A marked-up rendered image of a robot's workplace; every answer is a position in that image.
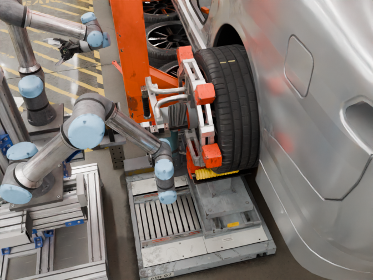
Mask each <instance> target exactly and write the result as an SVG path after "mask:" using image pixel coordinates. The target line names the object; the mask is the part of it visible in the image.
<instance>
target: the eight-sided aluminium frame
mask: <svg viewBox="0 0 373 280"><path fill-rule="evenodd" d="M192 71H193V72H194V73H195V75H196V77H197V79H198V80H195V79H194V76H193V74H192ZM185 74H186V76H187V78H188V80H189V83H190V85H191V90H192V93H193V96H194V102H195V108H196V114H197V118H198V124H199V135H200V145H199V142H198V139H197V136H196V132H195V128H193V129H191V131H190V132H188V130H187V129H186V130H184V137H185V141H186V143H187V145H188V148H189V152H190V155H191V158H192V160H193V164H194V166H199V167H204V166H205V164H204V161H203V158H202V156H201V154H202V146H204V145H205V138H206V137H208V144H214V136H215V132H214V124H213V120H212V116H211V110H210V104H204V108H205V114H206V120H207V123H205V124H204V121H203V115H202V111H201V105H199V106H197V105H196V99H195V94H194V91H195V88H196V85H197V84H204V83H206V82H205V79H204V78H203V76H202V74H201V72H200V70H199V68H198V65H197V63H196V60H195V59H194V58H193V59H185V60H182V62H181V64H180V67H179V69H178V71H177V76H178V88H180V87H183V81H182V79H185ZM187 102H188V101H187V99H182V100H179V103H187ZM191 141H194V144H195V147H196V150H197V153H198V156H197V157H196V155H195V152H194V149H193V146H192V143H191Z"/></svg>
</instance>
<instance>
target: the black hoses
mask: <svg viewBox="0 0 373 280"><path fill-rule="evenodd" d="M186 112H187V105H186V104H185V103H182V104H181V103H176V104H174V105H171V106H168V118H169V124H168V128H169V130H170V131H173V130H177V129H183V128H188V123H187V121H185V115H186Z"/></svg>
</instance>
